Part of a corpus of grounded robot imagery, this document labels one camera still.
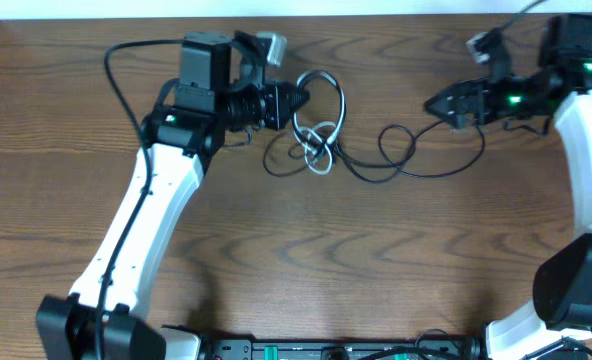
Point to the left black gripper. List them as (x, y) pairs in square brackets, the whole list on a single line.
[(281, 110)]

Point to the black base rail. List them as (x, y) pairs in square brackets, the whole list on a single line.
[(434, 347)]

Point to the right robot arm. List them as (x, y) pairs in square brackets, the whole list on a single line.
[(557, 321)]

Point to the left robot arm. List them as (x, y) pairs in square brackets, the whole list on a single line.
[(221, 87)]

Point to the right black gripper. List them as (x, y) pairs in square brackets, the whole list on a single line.
[(483, 87)]

